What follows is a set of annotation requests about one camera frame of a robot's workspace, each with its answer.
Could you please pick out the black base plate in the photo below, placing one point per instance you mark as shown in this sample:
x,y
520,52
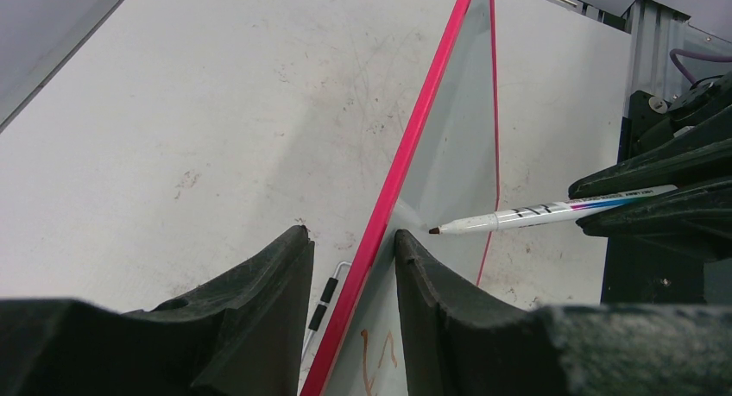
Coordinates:
x,y
639,272

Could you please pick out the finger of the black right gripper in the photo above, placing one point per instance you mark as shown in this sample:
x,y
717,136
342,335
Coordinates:
x,y
700,154
694,221

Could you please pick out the white whiteboard marker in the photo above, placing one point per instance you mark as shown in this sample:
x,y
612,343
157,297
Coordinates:
x,y
539,214

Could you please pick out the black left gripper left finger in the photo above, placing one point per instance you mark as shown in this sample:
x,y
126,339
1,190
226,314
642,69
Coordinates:
x,y
240,333

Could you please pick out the whiteboard with pink frame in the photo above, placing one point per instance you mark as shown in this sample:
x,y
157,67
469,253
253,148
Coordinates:
x,y
446,167

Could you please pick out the wire whiteboard stand leg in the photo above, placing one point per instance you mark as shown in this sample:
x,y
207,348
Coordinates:
x,y
322,306

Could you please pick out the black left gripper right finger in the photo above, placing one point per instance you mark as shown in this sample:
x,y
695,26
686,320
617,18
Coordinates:
x,y
459,340

